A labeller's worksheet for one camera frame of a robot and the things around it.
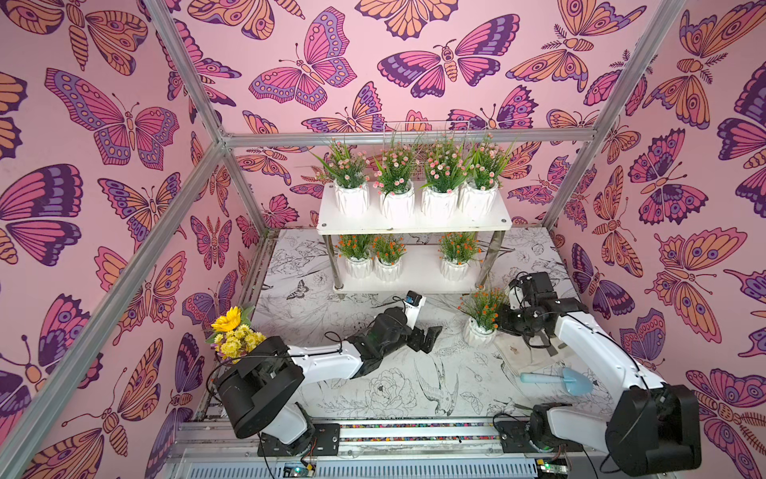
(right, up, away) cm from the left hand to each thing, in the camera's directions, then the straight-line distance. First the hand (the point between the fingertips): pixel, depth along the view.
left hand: (431, 320), depth 83 cm
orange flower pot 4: (+13, +4, -4) cm, 14 cm away
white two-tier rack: (-1, +13, +18) cm, 22 cm away
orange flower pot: (-22, +19, +6) cm, 30 cm away
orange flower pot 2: (-12, +17, +5) cm, 22 cm away
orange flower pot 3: (+7, +19, +3) cm, 21 cm away
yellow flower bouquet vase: (-47, 0, -16) cm, 49 cm away
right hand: (+19, -1, +2) cm, 19 cm away
